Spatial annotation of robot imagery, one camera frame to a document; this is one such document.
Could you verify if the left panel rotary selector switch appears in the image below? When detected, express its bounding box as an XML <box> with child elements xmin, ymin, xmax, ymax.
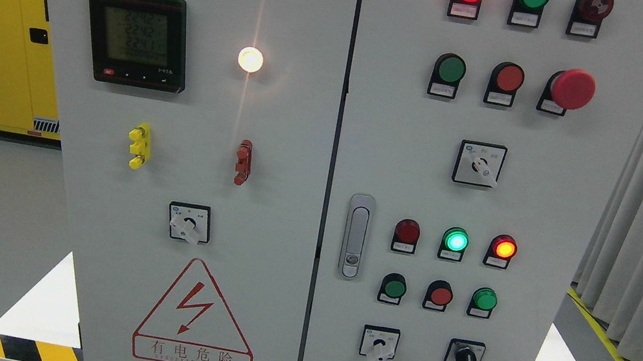
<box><xmin>168</xmin><ymin>201</ymin><xmax>212</xmax><ymax>245</ymax></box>

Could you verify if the grey cabinet door handle lock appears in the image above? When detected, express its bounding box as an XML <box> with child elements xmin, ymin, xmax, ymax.
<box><xmin>338</xmin><ymin>194</ymin><xmax>376</xmax><ymax>279</ymax></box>

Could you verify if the dark red buzzer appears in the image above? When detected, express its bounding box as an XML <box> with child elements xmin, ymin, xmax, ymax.
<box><xmin>565</xmin><ymin>0</ymin><xmax>615</xmax><ymax>39</ymax></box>

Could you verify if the upper right rotary selector switch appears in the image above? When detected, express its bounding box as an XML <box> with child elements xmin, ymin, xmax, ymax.
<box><xmin>451</xmin><ymin>140</ymin><xmax>507</xmax><ymax>188</ymax></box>

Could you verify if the red indicator light middle right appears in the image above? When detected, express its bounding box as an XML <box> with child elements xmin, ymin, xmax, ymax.
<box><xmin>483</xmin><ymin>234</ymin><xmax>517</xmax><ymax>270</ymax></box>

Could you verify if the green indicator light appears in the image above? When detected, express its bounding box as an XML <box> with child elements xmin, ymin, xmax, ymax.
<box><xmin>436</xmin><ymin>227</ymin><xmax>470</xmax><ymax>262</ymax></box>
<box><xmin>506</xmin><ymin>0</ymin><xmax>549</xmax><ymax>28</ymax></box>

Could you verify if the black digital power meter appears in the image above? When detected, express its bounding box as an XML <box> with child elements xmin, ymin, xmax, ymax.
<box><xmin>88</xmin><ymin>0</ymin><xmax>187</xmax><ymax>93</ymax></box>

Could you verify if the green indicator light middle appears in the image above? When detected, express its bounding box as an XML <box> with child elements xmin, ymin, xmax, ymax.
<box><xmin>436</xmin><ymin>227</ymin><xmax>470</xmax><ymax>262</ymax></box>

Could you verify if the green push button upper right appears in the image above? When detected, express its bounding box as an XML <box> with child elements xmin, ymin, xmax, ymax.
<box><xmin>427</xmin><ymin>53</ymin><xmax>467</xmax><ymax>99</ymax></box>

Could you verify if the red mushroom emergency stop button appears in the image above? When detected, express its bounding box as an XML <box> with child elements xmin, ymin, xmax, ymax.
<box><xmin>535</xmin><ymin>68</ymin><xmax>597</xmax><ymax>116</ymax></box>

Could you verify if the grey electrical control cabinet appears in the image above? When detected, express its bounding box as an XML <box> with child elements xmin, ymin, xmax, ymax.
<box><xmin>48</xmin><ymin>0</ymin><xmax>643</xmax><ymax>361</ymax></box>

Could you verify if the green push button lower left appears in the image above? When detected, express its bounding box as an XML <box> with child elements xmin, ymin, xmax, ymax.
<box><xmin>376</xmin><ymin>273</ymin><xmax>407</xmax><ymax>306</ymax></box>

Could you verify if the red push button upper right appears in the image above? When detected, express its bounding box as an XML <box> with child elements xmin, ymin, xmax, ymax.
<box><xmin>482</xmin><ymin>61</ymin><xmax>525</xmax><ymax>108</ymax></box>

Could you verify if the red push button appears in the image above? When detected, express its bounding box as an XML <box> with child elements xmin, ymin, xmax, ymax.
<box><xmin>482</xmin><ymin>61</ymin><xmax>525</xmax><ymax>108</ymax></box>
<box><xmin>422</xmin><ymin>279</ymin><xmax>453</xmax><ymax>312</ymax></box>

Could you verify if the red push button lower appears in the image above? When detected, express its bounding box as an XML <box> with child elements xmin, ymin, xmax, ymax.
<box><xmin>422</xmin><ymin>279</ymin><xmax>453</xmax><ymax>312</ymax></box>

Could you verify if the lower white rotary selector switch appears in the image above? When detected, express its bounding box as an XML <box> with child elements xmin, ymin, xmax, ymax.
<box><xmin>358</xmin><ymin>324</ymin><xmax>401</xmax><ymax>361</ymax></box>

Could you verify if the white glowing indicator light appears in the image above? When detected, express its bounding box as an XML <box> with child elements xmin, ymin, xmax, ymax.
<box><xmin>237</xmin><ymin>46</ymin><xmax>265</xmax><ymax>73</ymax></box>

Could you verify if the red terminal connector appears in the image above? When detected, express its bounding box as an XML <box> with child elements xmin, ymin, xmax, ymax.
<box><xmin>234</xmin><ymin>139</ymin><xmax>253</xmax><ymax>186</ymax></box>

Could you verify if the yellow terminal connector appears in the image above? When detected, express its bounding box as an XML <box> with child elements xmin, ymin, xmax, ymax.
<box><xmin>128</xmin><ymin>122</ymin><xmax>152</xmax><ymax>170</ymax></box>

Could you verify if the green indicator light top right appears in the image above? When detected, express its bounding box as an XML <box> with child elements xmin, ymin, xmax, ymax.
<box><xmin>506</xmin><ymin>0</ymin><xmax>549</xmax><ymax>28</ymax></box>

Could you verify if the red indicator light middle left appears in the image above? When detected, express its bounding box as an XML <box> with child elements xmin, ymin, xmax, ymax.
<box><xmin>390</xmin><ymin>219</ymin><xmax>421</xmax><ymax>255</ymax></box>

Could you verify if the red high voltage warning sticker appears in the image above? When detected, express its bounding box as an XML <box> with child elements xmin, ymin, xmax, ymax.
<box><xmin>131</xmin><ymin>258</ymin><xmax>254</xmax><ymax>361</ymax></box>

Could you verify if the green raised push button lower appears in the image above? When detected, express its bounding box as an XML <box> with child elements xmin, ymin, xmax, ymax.
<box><xmin>466</xmin><ymin>287</ymin><xmax>498</xmax><ymax>319</ymax></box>

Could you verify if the black key selector switch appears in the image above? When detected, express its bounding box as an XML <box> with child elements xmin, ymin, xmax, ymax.
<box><xmin>443</xmin><ymin>338</ymin><xmax>486</xmax><ymax>361</ymax></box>

